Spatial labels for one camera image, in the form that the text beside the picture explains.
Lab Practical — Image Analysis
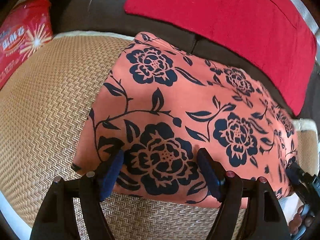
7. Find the orange floral patterned garment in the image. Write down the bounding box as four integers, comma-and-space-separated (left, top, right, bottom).
72, 33, 298, 207

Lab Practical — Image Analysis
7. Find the dark brown leather sofa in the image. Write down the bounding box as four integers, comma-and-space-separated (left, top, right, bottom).
49, 0, 320, 120

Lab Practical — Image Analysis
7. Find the person's right hand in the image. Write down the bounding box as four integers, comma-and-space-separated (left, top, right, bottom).
288, 205, 314, 235

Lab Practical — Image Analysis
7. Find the red printed snack bag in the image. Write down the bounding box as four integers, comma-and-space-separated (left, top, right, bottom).
1, 0, 53, 87

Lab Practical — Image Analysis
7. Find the woven bamboo seat mat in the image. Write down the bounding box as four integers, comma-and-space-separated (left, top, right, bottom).
0, 30, 320, 240

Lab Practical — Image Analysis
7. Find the grey knitted blanket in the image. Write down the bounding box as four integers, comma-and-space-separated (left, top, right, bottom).
290, 0, 319, 41

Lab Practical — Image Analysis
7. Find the red cloth on sofa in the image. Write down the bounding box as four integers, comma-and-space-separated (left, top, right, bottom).
124, 0, 317, 114

